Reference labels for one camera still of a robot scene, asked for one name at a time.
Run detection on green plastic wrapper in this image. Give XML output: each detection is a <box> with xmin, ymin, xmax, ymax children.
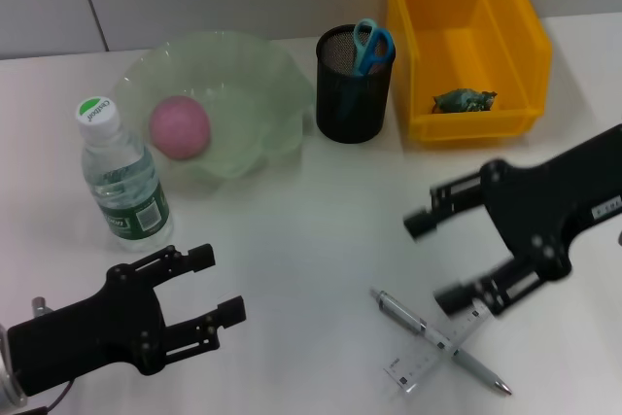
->
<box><xmin>431</xmin><ymin>88</ymin><xmax>500</xmax><ymax>114</ymax></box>

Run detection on yellow plastic bin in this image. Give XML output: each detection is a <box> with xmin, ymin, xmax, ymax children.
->
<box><xmin>383</xmin><ymin>0</ymin><xmax>554</xmax><ymax>150</ymax></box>

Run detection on green glass fruit plate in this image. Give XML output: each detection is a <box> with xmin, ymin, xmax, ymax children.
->
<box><xmin>112</xmin><ymin>31</ymin><xmax>316</xmax><ymax>182</ymax></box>

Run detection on clear green-label water bottle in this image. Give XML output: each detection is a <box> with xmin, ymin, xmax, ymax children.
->
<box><xmin>74</xmin><ymin>92</ymin><xmax>175</xmax><ymax>254</ymax></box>

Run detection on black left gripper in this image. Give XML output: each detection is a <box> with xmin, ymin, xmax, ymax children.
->
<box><xmin>7</xmin><ymin>243</ymin><xmax>247</xmax><ymax>397</ymax></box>

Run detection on black mesh pen holder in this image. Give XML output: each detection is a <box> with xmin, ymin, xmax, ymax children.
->
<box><xmin>315</xmin><ymin>23</ymin><xmax>397</xmax><ymax>144</ymax></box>

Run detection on blue scissors with sheath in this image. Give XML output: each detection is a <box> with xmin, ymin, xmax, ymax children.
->
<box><xmin>339</xmin><ymin>18</ymin><xmax>396</xmax><ymax>120</ymax></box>

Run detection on grey silver pen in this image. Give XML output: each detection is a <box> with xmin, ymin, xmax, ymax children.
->
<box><xmin>369</xmin><ymin>287</ymin><xmax>514</xmax><ymax>397</ymax></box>

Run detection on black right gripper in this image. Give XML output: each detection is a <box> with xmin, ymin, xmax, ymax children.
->
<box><xmin>403</xmin><ymin>122</ymin><xmax>622</xmax><ymax>318</ymax></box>

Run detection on pink peach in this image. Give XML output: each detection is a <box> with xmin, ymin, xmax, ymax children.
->
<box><xmin>149</xmin><ymin>94</ymin><xmax>213</xmax><ymax>160</ymax></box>

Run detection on transparent plastic ruler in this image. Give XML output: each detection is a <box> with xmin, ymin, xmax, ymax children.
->
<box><xmin>383</xmin><ymin>302</ymin><xmax>493</xmax><ymax>395</ymax></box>

